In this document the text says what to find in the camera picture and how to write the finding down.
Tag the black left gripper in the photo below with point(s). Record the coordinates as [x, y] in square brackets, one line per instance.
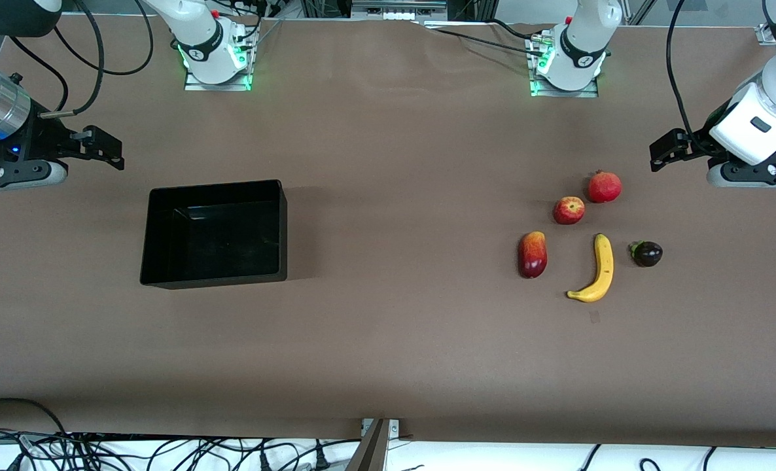
[700, 139]

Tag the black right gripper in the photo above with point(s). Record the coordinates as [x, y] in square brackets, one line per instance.
[42, 140]

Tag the red apple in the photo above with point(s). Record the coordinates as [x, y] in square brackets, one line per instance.
[568, 210]

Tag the yellow banana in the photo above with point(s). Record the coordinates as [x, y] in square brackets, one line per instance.
[603, 265]

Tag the black plastic box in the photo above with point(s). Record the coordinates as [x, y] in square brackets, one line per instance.
[214, 239]

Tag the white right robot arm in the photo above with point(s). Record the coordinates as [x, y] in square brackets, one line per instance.
[198, 26]

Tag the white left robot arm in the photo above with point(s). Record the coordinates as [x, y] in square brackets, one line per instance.
[584, 33]

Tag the red pomegranate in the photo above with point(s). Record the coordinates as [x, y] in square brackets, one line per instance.
[604, 188]

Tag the dark purple eggplant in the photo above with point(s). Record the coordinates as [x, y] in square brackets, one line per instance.
[648, 254]

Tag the red yellow mango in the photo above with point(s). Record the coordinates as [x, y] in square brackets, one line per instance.
[532, 255]

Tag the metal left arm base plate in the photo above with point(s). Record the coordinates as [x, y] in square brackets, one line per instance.
[561, 93]

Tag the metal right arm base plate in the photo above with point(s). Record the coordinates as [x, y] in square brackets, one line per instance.
[218, 86]

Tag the silver table corner bracket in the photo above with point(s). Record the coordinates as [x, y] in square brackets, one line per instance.
[765, 34]

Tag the aluminium frame rail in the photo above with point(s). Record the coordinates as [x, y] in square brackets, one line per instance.
[398, 9]

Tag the silver table edge bracket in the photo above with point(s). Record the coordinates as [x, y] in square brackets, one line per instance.
[394, 428]

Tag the dark grey camera post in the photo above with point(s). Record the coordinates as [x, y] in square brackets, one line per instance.
[370, 454]

